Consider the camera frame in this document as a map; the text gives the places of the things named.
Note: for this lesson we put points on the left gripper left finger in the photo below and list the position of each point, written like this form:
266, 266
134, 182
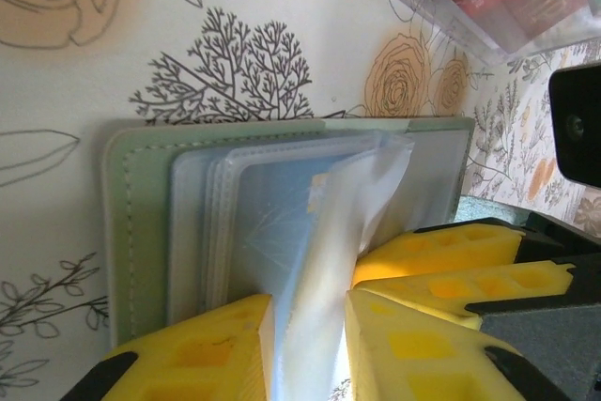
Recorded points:
197, 354

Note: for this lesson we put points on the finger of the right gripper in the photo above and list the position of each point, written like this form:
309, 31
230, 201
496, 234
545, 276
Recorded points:
469, 286
446, 251

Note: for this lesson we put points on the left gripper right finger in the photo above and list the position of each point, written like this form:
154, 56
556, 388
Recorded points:
413, 354

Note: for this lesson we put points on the blue credit card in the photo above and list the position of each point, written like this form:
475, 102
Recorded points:
282, 213

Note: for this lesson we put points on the clear acrylic box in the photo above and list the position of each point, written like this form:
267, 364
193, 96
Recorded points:
469, 39

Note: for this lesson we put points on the floral tablecloth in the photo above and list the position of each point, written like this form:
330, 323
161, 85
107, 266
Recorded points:
141, 44

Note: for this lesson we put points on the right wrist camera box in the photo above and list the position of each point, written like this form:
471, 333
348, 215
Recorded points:
577, 138

